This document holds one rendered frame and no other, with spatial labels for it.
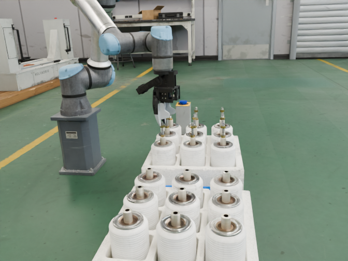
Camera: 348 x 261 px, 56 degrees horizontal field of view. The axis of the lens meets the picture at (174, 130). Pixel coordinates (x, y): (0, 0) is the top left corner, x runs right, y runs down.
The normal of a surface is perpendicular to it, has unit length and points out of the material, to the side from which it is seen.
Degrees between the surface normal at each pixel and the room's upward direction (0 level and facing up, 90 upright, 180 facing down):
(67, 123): 90
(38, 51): 90
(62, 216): 0
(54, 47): 61
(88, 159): 90
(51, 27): 90
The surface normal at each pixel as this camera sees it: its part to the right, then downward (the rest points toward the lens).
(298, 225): -0.04, -0.95
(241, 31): -0.15, 0.32
